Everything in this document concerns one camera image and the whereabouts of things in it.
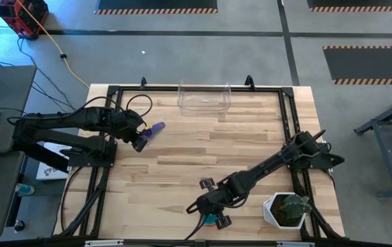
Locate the white printed box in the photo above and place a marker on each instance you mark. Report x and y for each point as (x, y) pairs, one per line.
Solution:
(49, 171)

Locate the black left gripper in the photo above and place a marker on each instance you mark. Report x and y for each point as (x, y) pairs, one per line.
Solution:
(127, 123)

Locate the black metal side table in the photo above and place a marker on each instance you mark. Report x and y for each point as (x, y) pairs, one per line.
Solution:
(386, 161)

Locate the black caster wheel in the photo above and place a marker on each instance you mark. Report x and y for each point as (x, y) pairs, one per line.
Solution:
(19, 225)

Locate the black clamp hook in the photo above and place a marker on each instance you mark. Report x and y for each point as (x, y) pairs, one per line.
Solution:
(143, 83)
(249, 82)

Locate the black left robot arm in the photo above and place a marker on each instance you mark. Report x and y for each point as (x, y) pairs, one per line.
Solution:
(61, 120)

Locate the teal plastic measuring cup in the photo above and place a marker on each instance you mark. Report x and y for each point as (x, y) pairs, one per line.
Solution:
(210, 219)

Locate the red and black machine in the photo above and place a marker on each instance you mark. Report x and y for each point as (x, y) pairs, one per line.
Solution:
(27, 17)

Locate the black hazard-striped floor mat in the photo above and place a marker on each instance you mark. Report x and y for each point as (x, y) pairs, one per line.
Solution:
(360, 3)
(370, 63)
(154, 4)

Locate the clear plastic basket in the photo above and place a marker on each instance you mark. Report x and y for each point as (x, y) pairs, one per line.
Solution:
(204, 106)

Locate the potted plant in white pot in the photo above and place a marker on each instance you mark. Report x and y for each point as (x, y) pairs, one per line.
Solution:
(267, 212)

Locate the green cactus plant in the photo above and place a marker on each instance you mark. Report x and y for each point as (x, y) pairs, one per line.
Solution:
(293, 206)

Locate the teal bottle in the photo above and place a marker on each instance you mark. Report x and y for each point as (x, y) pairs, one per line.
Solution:
(25, 189)

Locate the silver metal bracket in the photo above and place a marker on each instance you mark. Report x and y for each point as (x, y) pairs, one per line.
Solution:
(295, 244)
(103, 243)

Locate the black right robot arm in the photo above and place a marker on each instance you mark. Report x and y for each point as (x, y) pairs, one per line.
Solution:
(267, 168)

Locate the purple plastic measuring cup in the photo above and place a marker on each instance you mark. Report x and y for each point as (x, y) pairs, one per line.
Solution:
(158, 126)

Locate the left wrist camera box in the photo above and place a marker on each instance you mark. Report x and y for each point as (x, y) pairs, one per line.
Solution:
(140, 144)

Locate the black aluminium table frame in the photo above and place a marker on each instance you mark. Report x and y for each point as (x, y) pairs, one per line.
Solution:
(182, 89)

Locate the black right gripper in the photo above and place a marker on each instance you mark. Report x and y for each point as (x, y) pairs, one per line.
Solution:
(213, 202)

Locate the grey desk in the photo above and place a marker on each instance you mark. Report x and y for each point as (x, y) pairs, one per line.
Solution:
(7, 89)

